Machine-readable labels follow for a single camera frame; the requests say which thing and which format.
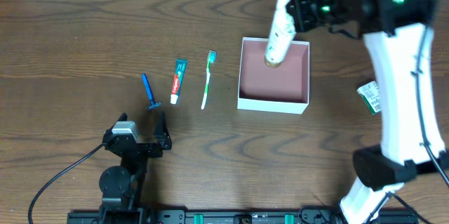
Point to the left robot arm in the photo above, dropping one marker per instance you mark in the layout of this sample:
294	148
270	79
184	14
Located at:
122	185

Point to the white Pantene tube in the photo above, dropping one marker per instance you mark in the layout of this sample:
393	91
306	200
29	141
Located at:
281	34

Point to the green white toothbrush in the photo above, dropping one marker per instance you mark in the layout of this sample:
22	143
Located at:
211	59

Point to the green Dettol soap box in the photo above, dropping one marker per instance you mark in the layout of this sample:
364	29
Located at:
371	96

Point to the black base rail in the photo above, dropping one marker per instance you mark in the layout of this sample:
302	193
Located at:
304	216

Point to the Colgate toothpaste tube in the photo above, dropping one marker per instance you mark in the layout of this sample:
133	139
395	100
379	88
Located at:
180	68

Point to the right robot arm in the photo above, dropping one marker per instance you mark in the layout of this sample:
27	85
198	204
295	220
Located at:
398	35

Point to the white square cardboard box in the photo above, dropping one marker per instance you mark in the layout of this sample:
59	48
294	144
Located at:
283	89

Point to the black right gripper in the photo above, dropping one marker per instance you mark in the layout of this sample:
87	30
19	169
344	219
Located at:
302	11

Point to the blue disposable razor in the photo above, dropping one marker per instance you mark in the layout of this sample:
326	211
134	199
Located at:
152	103

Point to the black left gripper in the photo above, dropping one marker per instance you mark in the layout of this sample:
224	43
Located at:
144	145

